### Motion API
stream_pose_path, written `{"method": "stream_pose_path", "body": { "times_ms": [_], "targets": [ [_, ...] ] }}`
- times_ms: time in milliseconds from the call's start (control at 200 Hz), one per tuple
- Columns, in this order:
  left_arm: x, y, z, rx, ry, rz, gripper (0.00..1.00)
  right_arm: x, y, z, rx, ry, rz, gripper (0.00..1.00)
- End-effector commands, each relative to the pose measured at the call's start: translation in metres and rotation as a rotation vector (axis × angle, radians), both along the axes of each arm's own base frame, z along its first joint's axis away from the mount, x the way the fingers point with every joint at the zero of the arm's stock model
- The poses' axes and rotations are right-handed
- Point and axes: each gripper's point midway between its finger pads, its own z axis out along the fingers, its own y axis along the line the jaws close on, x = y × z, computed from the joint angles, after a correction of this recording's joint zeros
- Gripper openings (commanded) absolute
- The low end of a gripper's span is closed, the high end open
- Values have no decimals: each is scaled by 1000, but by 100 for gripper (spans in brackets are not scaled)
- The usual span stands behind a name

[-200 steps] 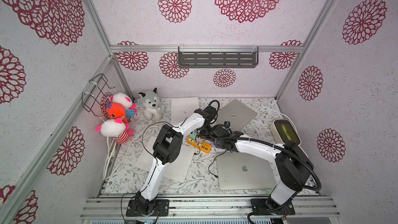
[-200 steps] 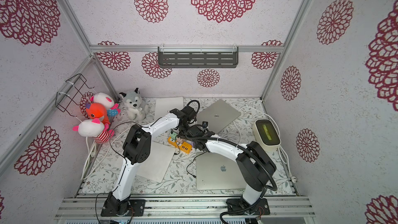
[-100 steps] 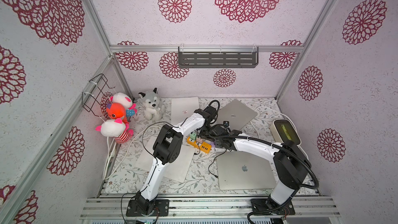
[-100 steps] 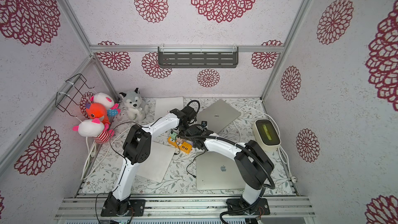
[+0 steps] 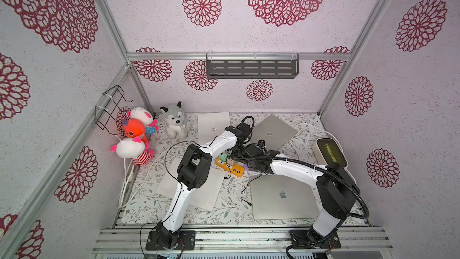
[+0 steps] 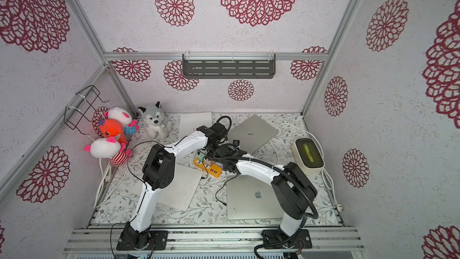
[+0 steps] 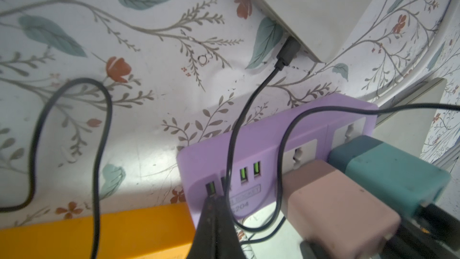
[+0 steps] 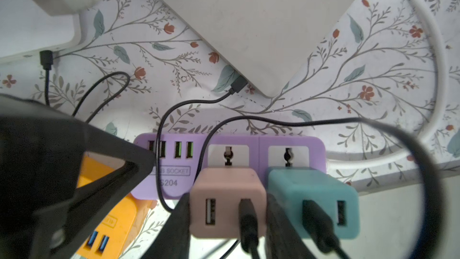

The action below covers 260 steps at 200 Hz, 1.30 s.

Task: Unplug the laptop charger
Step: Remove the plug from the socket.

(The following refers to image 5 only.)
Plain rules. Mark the white laptop back left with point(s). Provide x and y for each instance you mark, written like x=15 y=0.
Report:
x=211 y=125

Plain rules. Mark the silver laptop front right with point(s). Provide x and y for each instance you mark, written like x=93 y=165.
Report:
x=280 y=197

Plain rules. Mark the grey husky plush toy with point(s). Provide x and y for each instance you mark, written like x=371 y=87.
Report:
x=177 y=123

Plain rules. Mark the silver laptop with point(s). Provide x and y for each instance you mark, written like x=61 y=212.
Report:
x=274 y=131
x=280 y=197

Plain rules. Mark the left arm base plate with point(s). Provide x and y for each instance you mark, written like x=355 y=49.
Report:
x=178 y=241

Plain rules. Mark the white pink plush striped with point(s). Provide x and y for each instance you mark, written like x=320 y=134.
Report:
x=135 y=149

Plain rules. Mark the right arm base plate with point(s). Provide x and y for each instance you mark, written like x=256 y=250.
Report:
x=315 y=240

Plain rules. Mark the floral table mat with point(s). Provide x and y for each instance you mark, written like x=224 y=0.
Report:
x=232 y=206

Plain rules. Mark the aluminium front rail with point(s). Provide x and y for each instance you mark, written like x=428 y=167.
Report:
x=242 y=240

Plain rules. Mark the grey metal wall shelf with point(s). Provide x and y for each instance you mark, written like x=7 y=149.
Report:
x=278 y=68

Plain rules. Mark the orange power strip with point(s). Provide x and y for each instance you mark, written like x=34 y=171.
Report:
x=235 y=169

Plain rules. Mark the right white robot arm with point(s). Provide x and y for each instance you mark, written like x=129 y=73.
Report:
x=336 y=193

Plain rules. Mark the white pink plush top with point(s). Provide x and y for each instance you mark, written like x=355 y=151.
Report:
x=142 y=115

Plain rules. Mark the cream box green display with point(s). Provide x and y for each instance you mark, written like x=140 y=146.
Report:
x=328 y=151

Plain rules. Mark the black wire basket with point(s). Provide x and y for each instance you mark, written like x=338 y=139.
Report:
x=111 y=116

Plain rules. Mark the white laptop front left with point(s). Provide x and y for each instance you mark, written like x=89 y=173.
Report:
x=203 y=198

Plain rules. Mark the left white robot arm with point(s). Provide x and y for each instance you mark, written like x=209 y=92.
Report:
x=193 y=171

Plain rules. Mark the silver laptop back right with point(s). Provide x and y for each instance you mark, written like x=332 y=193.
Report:
x=274 y=131

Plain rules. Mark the white laptop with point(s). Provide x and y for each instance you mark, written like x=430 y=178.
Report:
x=211 y=125
x=203 y=198

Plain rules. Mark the green charger plug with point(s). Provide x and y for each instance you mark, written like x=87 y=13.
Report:
x=223 y=157

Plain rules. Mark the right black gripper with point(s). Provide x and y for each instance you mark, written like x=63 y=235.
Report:
x=250 y=162

